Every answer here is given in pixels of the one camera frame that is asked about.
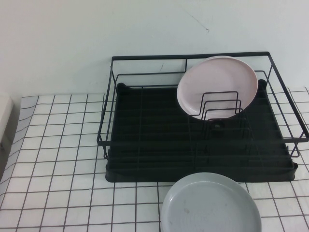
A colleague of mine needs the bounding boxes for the pink round plate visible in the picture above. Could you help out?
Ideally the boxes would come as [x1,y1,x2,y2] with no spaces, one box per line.
[177,55,259,121]

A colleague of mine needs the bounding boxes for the grey round plate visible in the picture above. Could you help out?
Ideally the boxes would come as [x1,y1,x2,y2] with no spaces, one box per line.
[161,172,263,232]

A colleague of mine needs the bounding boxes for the black plastic drip tray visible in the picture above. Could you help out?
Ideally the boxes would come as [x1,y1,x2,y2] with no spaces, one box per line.
[105,82,298,183]

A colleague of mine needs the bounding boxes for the white black-grid tablecloth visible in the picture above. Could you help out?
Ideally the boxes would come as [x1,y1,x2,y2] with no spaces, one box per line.
[0,88,309,232]

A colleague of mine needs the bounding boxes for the white box-shaped object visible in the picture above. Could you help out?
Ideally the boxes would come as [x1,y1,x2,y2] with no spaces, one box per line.
[0,95,14,148]

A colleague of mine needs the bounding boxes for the black wire dish rack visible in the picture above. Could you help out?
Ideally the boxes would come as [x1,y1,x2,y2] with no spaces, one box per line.
[96,51,309,159]

